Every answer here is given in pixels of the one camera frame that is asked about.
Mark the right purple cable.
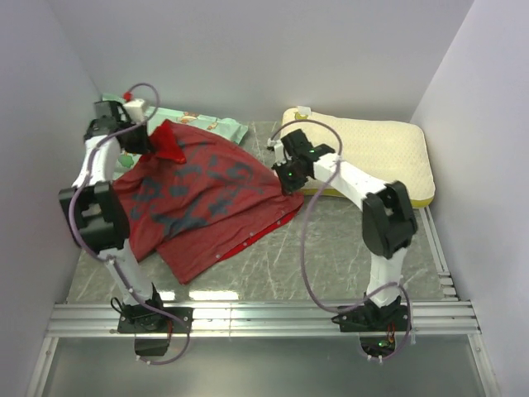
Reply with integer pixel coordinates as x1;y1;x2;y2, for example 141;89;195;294
269;121;414;363

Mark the purple cable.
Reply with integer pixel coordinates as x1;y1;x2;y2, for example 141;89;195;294
69;82;191;366
269;121;414;363

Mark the aluminium front rail frame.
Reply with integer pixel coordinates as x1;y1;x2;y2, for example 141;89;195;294
27;301;500;396

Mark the cream yellow foam pillow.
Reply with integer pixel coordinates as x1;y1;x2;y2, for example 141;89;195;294
279;107;436;208

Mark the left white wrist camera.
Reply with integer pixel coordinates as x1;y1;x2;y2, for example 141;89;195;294
122;92;149;123

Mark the mint green cartoon pillow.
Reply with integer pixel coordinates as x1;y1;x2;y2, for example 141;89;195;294
114;108;248;179

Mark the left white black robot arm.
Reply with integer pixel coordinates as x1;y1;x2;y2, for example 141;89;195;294
58;99;167;332

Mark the red patterned pillowcase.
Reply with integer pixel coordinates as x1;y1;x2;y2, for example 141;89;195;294
113;120;303;285

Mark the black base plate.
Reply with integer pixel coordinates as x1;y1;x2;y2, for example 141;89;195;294
117;305;193;358
330;304;411;359

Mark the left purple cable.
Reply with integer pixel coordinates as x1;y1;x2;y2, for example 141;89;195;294
69;82;191;366

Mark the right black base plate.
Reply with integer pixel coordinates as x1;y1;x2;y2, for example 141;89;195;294
330;304;411;359

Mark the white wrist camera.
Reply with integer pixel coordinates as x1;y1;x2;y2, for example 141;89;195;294
267;139;288;165
122;92;149;123

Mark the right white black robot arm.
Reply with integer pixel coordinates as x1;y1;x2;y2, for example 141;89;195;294
267;129;417;331

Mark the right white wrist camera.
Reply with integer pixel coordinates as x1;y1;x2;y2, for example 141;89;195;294
267;139;288;165

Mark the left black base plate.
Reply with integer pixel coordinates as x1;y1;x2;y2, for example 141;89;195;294
117;305;193;358

